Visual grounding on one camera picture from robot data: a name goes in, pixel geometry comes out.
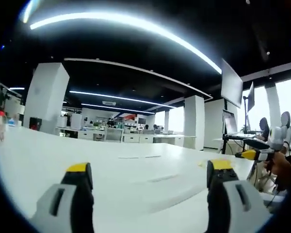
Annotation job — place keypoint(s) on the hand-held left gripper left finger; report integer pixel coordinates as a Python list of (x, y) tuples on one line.
[(70, 196)]

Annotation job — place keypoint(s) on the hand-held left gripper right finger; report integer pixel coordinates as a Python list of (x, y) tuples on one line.
[(229, 194)]

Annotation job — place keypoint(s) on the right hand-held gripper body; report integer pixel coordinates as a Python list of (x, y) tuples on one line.
[(276, 138)]

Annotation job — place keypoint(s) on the black and red box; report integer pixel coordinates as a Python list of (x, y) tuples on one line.
[(36, 123)]

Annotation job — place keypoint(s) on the person's right hand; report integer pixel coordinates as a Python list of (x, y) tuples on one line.
[(282, 165)]

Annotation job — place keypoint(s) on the black office chair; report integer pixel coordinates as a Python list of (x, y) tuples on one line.
[(264, 128)]

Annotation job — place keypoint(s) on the grey chair headrest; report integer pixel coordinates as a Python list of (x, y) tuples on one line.
[(285, 119)]

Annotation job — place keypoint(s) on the open laptop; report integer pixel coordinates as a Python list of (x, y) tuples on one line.
[(231, 123)]

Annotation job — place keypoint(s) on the small flat monitor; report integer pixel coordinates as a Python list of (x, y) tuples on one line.
[(251, 97)]

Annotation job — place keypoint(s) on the narrow white pillar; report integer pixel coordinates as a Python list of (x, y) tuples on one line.
[(194, 121)]

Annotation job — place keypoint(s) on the large flat monitor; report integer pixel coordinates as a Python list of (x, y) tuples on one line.
[(231, 83)]

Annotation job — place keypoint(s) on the white drawer cabinet row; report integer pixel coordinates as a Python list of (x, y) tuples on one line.
[(135, 138)]

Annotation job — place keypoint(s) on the clear bottle with red cap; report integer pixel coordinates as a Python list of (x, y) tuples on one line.
[(0, 125)]

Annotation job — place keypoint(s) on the wide white pillar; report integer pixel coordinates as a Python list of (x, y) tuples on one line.
[(44, 97)]

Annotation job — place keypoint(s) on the long ceiling light strip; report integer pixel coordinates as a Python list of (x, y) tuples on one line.
[(140, 21)]

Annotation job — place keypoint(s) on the metal frame rack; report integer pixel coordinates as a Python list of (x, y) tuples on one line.
[(2, 97)]

